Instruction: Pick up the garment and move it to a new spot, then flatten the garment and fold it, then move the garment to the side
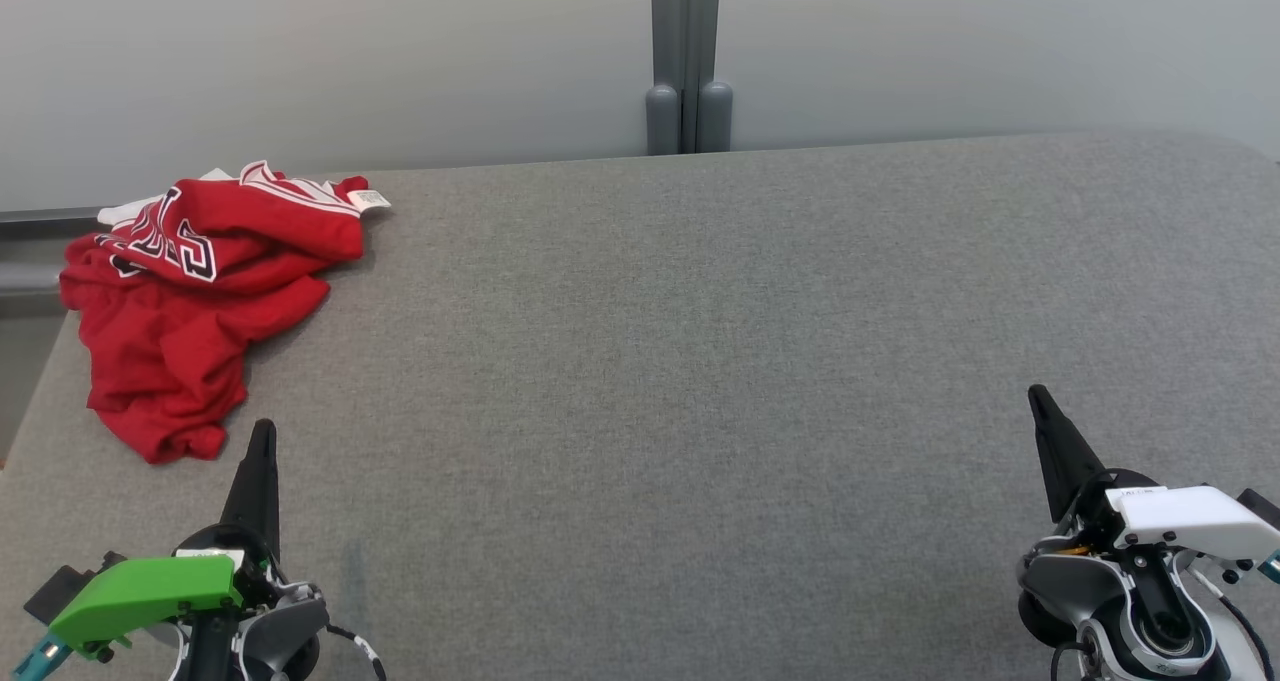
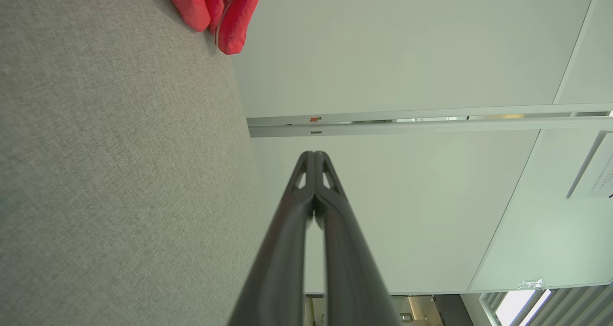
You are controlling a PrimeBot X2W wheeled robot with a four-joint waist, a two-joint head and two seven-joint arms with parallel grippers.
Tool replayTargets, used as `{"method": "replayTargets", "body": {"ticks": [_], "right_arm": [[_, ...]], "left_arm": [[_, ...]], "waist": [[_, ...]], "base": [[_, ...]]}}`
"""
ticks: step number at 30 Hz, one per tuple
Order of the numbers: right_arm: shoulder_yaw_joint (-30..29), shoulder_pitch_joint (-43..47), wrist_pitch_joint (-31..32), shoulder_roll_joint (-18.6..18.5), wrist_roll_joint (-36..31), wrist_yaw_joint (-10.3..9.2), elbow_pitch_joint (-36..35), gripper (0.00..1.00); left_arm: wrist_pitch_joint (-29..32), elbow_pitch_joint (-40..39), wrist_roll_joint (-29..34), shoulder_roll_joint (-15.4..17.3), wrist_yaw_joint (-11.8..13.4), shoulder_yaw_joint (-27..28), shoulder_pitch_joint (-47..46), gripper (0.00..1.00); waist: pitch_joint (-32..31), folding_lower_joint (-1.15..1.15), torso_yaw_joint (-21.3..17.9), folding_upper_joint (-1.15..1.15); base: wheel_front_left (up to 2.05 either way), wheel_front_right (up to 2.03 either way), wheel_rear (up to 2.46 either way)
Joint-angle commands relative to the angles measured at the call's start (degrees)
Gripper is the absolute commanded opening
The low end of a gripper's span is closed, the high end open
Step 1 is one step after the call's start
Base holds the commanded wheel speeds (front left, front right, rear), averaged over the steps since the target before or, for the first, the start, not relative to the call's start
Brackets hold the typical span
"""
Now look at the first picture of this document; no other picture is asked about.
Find grey metal frame rail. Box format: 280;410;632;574
0;208;103;300

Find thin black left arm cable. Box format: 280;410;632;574
325;623;387;681

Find red basketball jersey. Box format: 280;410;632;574
58;160;392;465

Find grey metal frame post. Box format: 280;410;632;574
645;0;734;156

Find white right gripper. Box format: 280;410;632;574
1028;385;1280;562

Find grey fabric sofa seat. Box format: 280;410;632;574
0;131;1280;681

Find teal left camera cable connector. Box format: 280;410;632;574
13;636;73;681

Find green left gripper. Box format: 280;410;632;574
48;419;282;659

